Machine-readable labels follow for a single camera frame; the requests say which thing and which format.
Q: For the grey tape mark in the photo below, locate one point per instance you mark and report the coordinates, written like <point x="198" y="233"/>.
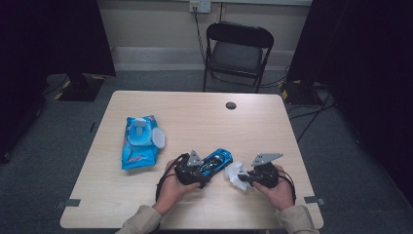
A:
<point x="68" y="203"/>
<point x="314" y="200"/>

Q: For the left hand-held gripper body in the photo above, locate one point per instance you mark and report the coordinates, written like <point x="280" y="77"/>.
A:
<point x="190" y="174"/>

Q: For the blue toy car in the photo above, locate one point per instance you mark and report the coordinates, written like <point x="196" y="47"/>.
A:
<point x="220" y="157"/>

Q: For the person's right hand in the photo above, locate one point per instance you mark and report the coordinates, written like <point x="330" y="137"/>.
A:
<point x="281" y="195"/>

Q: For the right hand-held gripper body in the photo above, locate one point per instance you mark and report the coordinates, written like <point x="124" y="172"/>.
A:
<point x="266" y="175"/>

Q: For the white wet wipe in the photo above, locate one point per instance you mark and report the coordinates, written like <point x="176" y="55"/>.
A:
<point x="235" y="175"/>

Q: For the person's left hand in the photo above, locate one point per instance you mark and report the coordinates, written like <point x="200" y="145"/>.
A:
<point x="170" y="191"/>

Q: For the black folding chair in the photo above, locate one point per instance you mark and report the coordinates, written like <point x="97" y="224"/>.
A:
<point x="237" y="55"/>

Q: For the black stand base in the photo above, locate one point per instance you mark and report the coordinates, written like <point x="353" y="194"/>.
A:
<point x="79" y="89"/>
<point x="300" y="94"/>

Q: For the white wall socket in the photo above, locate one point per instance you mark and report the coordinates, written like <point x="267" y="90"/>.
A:
<point x="201" y="6"/>

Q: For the blue wet wipes pack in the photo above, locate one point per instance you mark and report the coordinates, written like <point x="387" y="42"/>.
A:
<point x="136" y="159"/>

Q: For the black curtain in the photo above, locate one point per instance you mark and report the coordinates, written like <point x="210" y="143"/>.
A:
<point x="367" y="65"/>
<point x="48" y="39"/>

